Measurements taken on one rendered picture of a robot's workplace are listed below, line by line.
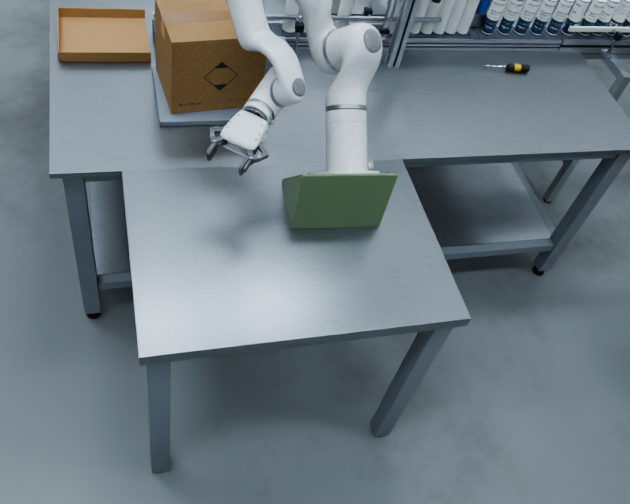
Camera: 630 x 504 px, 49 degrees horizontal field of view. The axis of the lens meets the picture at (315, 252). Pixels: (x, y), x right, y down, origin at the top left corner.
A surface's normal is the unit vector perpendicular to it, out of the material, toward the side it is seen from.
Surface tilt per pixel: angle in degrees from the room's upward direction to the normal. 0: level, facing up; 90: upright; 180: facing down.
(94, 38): 0
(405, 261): 0
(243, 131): 17
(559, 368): 0
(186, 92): 90
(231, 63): 90
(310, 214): 90
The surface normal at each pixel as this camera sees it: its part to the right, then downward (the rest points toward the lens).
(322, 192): 0.18, 0.78
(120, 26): 0.17, -0.62
